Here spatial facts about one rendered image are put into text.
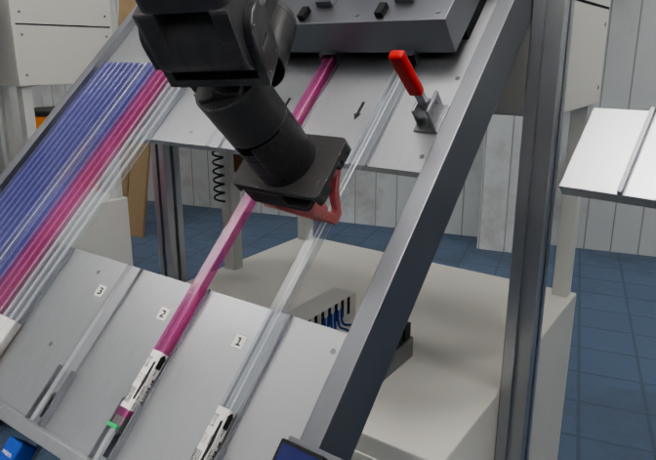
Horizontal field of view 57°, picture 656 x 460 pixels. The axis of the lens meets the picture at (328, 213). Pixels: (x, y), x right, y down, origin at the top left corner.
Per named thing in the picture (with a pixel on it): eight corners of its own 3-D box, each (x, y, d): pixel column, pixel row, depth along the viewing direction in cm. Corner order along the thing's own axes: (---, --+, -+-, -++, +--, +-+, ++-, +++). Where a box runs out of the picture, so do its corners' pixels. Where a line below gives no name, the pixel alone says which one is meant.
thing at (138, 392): (125, 434, 57) (114, 429, 56) (115, 428, 58) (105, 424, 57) (342, 54, 77) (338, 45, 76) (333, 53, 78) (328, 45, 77)
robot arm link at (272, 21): (131, 30, 41) (248, 24, 39) (177, -70, 47) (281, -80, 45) (194, 141, 51) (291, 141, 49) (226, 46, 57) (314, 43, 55)
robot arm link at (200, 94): (179, 107, 46) (241, 94, 43) (202, 44, 49) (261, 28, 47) (226, 161, 51) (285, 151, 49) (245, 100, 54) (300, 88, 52)
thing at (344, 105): (437, 200, 64) (425, 171, 60) (75, 146, 100) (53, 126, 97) (527, -9, 77) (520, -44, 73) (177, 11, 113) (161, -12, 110)
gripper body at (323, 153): (269, 140, 60) (230, 90, 54) (355, 150, 54) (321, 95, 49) (239, 193, 58) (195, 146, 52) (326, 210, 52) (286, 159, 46)
